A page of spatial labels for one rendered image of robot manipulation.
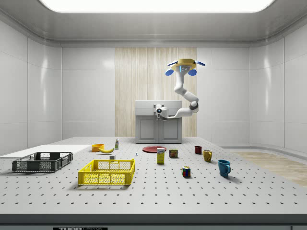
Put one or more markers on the dark grey basket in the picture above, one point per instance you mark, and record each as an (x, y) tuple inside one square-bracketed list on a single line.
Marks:
[(36, 165)]

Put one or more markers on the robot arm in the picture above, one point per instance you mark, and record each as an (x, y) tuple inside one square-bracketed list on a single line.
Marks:
[(189, 95)]

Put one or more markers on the yellow basket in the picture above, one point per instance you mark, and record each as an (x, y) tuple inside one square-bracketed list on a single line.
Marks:
[(105, 173)]

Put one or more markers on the banana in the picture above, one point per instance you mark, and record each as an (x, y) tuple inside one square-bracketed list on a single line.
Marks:
[(106, 151)]

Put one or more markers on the white and yellow carton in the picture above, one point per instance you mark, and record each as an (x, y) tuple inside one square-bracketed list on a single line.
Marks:
[(160, 157)]

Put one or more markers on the small white bottle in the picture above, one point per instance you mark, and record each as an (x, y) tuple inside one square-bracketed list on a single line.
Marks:
[(116, 144)]

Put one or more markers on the red mug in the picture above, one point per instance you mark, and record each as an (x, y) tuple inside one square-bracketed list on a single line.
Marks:
[(197, 150)]

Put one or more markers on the puzzle cube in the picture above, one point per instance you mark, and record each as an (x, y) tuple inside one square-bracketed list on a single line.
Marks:
[(185, 172)]

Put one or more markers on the yellow mug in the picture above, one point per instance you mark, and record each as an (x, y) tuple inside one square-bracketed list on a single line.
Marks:
[(206, 156)]

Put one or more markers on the flat-sided can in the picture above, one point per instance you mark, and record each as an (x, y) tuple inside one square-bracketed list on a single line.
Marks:
[(173, 153)]

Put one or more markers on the drone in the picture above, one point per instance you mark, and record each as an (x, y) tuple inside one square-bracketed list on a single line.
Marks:
[(184, 61)]

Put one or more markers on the yellow bowl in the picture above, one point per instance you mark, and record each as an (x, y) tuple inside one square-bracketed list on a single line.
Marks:
[(95, 148)]

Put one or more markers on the blue mug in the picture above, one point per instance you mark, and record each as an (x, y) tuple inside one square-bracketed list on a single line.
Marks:
[(223, 169)]

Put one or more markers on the white cabinet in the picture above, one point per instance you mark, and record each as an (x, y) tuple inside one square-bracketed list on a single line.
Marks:
[(146, 129)]

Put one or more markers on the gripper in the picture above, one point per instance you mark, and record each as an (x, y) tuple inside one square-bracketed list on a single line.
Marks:
[(158, 105)]

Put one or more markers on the grey cube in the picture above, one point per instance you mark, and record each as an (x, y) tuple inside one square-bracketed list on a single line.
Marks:
[(112, 157)]

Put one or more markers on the red plate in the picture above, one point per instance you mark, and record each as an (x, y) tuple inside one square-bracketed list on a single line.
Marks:
[(151, 149)]

